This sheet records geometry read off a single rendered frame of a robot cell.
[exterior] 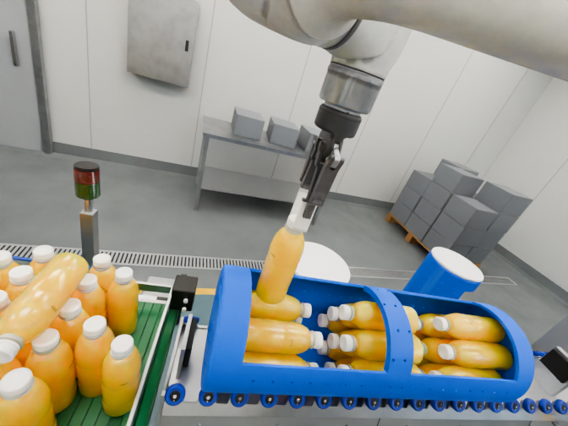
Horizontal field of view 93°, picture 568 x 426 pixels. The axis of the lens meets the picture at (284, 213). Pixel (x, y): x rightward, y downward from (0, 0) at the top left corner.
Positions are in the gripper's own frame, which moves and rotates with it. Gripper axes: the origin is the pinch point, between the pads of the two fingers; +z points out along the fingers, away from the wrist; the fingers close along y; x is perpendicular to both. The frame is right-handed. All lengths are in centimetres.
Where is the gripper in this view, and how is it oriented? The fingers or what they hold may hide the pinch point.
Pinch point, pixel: (303, 210)
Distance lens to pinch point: 54.6
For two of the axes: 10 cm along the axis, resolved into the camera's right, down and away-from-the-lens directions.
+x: -9.5, -2.0, -2.4
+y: -1.1, -5.1, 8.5
